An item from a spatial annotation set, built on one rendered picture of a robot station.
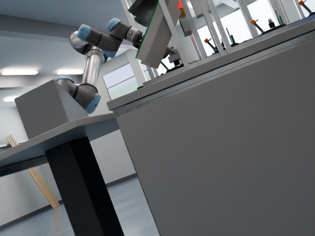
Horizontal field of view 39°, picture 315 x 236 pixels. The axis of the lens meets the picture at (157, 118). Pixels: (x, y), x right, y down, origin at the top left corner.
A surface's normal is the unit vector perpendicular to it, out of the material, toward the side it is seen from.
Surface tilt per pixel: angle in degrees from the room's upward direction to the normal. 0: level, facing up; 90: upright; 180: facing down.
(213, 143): 90
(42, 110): 90
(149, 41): 90
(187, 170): 90
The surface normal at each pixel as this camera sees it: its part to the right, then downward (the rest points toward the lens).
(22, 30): 0.84, -0.35
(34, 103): -0.40, 0.09
